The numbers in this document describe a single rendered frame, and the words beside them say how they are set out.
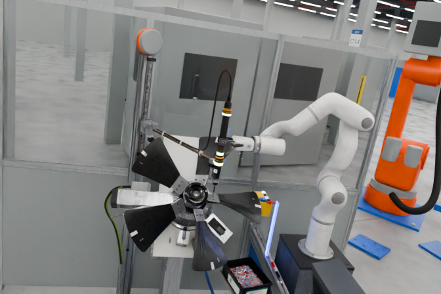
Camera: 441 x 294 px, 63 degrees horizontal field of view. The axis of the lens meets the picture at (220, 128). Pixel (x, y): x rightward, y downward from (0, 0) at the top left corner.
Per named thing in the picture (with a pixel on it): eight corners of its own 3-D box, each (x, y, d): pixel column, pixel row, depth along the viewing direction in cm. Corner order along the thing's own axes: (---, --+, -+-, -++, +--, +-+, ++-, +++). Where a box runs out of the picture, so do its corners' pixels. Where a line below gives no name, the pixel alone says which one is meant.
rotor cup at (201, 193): (175, 189, 186) (178, 182, 174) (202, 183, 190) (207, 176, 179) (182, 216, 181) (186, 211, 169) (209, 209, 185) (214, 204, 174)
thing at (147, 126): (138, 132, 222) (140, 118, 220) (148, 130, 227) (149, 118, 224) (147, 136, 215) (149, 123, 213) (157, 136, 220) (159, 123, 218)
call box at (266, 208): (247, 205, 229) (250, 189, 227) (262, 206, 231) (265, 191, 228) (253, 218, 214) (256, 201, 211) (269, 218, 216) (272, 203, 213)
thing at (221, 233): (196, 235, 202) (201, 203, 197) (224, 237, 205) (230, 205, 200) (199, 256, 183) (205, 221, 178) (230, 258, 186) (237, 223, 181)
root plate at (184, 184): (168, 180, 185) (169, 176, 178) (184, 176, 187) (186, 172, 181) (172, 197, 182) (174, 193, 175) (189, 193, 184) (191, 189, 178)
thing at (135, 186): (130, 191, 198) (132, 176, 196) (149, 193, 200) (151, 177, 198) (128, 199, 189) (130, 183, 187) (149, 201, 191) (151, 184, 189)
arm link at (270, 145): (258, 132, 181) (262, 140, 173) (282, 136, 184) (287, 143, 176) (254, 147, 185) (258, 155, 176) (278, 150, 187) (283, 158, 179)
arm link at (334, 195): (330, 215, 196) (340, 174, 190) (342, 233, 178) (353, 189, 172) (308, 212, 196) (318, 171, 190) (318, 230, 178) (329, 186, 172)
